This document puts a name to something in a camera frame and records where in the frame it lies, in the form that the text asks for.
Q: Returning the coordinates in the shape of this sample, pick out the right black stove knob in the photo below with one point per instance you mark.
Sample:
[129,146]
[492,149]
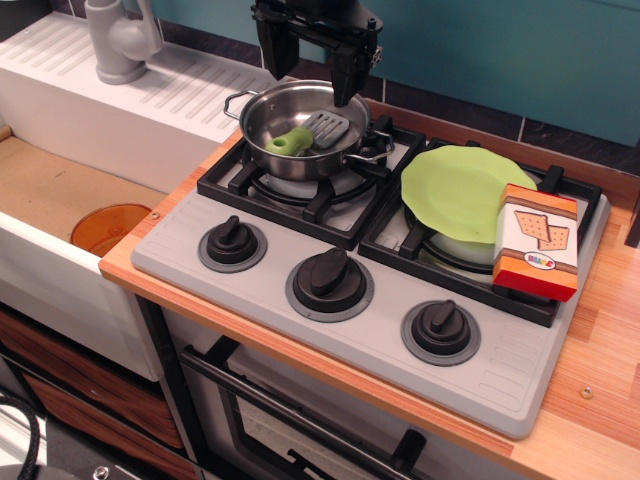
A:
[441,333]

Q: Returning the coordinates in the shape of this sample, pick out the black oven door handle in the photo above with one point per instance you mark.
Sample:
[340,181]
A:
[399,466]

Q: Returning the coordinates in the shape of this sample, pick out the toy cracker box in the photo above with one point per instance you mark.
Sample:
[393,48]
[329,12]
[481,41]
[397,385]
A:
[536,248]

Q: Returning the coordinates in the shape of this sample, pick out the grey spatula green handle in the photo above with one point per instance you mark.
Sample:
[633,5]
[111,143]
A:
[322,129]

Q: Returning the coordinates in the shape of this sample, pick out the green plastic plate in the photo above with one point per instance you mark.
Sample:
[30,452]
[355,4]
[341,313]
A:
[456,190]

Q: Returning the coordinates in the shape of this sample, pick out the grey toy stove top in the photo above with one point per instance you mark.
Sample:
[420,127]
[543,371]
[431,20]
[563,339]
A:
[501,387]

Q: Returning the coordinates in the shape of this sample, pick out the left black stove knob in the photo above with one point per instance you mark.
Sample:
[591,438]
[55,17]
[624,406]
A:
[232,246]

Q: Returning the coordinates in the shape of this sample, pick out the wooden drawer front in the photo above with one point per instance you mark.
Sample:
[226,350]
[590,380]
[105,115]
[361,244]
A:
[120,410]

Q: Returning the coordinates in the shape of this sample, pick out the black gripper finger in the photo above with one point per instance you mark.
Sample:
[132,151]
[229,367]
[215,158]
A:
[280,48]
[350,69]

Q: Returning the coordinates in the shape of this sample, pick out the black stove knob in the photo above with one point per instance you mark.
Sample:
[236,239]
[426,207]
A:
[330,287]
[232,246]
[441,333]

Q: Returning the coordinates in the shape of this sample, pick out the stainless steel pot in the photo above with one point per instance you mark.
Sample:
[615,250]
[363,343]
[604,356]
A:
[277,110]

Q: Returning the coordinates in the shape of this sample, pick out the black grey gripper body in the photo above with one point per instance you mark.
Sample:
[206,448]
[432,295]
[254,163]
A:
[327,23]

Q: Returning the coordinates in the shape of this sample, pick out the orange sink drain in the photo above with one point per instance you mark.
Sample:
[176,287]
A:
[99,231]

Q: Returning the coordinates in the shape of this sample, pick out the right black burner grate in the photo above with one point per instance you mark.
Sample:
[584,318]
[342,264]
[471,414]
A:
[398,240]

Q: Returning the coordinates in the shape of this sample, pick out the grey toy faucet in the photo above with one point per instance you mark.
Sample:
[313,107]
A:
[122,45]

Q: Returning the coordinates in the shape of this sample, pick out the left black burner grate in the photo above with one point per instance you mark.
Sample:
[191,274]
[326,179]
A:
[335,210]

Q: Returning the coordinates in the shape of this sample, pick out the black burner grate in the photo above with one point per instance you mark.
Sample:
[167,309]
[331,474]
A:
[335,210]
[398,240]

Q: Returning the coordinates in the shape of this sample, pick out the middle black stove knob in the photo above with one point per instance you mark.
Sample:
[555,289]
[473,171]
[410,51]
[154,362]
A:
[330,287]

